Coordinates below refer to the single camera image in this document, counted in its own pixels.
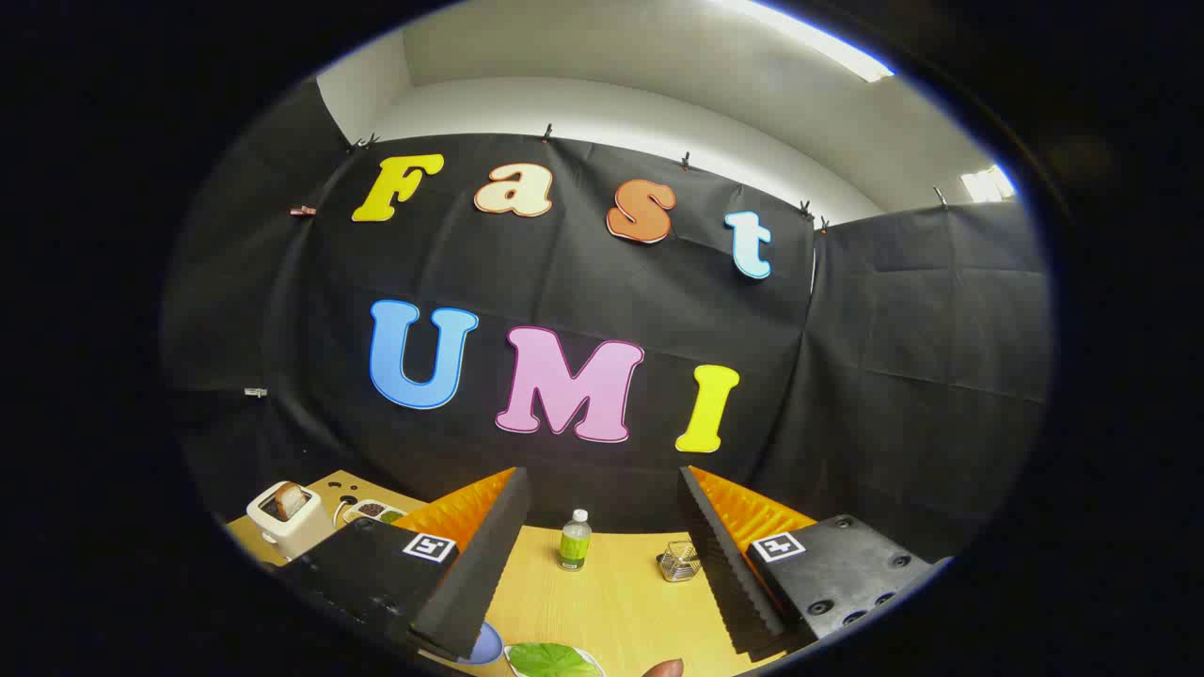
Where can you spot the small ceiling light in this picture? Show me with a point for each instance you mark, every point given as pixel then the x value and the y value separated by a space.
pixel 988 183

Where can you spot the blue round plate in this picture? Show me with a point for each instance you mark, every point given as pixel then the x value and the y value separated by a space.
pixel 487 647

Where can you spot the toasted bread slice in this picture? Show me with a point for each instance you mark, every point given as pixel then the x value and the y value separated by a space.
pixel 292 501

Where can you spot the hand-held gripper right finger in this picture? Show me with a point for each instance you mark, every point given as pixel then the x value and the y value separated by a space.
pixel 729 583

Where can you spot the black backdrop cloth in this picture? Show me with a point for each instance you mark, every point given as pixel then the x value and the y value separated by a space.
pixel 583 282

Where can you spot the white toaster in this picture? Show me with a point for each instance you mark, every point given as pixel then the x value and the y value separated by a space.
pixel 296 538

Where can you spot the white seasoning tray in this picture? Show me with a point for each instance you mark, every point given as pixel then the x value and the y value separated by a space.
pixel 372 511

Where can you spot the green label plastic bottle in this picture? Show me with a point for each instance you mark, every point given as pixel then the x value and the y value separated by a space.
pixel 575 545

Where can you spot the white square plate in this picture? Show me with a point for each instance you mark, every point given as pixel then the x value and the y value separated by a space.
pixel 509 652

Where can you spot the green lettuce leaf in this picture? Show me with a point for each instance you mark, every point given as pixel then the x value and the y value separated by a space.
pixel 550 661

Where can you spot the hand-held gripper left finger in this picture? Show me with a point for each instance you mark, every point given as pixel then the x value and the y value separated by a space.
pixel 480 583

